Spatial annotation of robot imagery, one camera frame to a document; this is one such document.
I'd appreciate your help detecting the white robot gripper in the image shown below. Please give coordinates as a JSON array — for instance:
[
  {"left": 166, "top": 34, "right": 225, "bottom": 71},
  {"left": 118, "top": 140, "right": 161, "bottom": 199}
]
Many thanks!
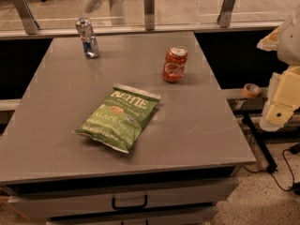
[{"left": 257, "top": 4, "right": 300, "bottom": 132}]

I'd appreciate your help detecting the red coke can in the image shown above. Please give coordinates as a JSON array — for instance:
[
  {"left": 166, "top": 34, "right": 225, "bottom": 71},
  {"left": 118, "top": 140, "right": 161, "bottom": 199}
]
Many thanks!
[{"left": 162, "top": 46, "right": 188, "bottom": 83}]

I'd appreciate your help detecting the orange tape roll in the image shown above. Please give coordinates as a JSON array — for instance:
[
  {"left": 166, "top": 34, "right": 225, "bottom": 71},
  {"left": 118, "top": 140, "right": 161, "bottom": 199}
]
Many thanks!
[{"left": 243, "top": 83, "right": 262, "bottom": 98}]

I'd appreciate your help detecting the black metal stand leg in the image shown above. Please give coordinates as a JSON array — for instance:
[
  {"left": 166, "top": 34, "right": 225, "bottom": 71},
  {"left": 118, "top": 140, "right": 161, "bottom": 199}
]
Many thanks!
[{"left": 242, "top": 113, "right": 278, "bottom": 174}]

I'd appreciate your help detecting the grey cabinet with drawers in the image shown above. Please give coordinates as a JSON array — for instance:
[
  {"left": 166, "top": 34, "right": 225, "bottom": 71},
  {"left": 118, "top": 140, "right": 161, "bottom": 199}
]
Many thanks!
[{"left": 0, "top": 32, "right": 254, "bottom": 225}]

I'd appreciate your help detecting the green jalapeno chip bag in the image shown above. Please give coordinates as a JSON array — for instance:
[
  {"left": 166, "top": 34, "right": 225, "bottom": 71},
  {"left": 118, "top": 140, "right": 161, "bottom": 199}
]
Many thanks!
[{"left": 74, "top": 83, "right": 160, "bottom": 154}]

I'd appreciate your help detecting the crushed clear water bottle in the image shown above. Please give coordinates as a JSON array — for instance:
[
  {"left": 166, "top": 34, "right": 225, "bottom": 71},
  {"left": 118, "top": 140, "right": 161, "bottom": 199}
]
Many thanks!
[{"left": 75, "top": 18, "right": 99, "bottom": 58}]

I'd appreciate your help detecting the right metal railing post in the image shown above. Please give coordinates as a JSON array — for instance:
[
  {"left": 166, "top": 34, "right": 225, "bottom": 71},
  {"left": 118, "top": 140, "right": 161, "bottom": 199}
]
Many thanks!
[{"left": 217, "top": 0, "right": 236, "bottom": 28}]

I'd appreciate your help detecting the metal railing post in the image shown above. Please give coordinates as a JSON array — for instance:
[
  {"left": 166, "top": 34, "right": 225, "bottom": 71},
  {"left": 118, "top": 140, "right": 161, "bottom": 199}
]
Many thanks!
[
  {"left": 11, "top": 0, "right": 39, "bottom": 35},
  {"left": 217, "top": 0, "right": 236, "bottom": 28},
  {"left": 143, "top": 0, "right": 155, "bottom": 31}
]

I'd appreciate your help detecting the black floor cable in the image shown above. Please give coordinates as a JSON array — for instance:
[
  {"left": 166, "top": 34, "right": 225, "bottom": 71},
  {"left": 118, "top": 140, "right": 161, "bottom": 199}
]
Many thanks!
[{"left": 243, "top": 147, "right": 300, "bottom": 193}]

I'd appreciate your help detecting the middle metal railing post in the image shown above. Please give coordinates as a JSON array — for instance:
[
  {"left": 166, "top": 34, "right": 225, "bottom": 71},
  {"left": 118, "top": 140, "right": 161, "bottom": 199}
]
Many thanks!
[{"left": 143, "top": 0, "right": 155, "bottom": 31}]

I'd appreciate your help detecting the black drawer handle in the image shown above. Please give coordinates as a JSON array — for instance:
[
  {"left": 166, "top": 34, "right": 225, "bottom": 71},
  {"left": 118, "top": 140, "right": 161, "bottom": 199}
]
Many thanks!
[{"left": 112, "top": 195, "right": 148, "bottom": 211}]

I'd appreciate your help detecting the left metal railing post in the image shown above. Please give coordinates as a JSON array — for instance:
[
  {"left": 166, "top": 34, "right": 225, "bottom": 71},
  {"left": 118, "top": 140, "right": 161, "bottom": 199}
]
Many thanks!
[{"left": 11, "top": 0, "right": 39, "bottom": 35}]

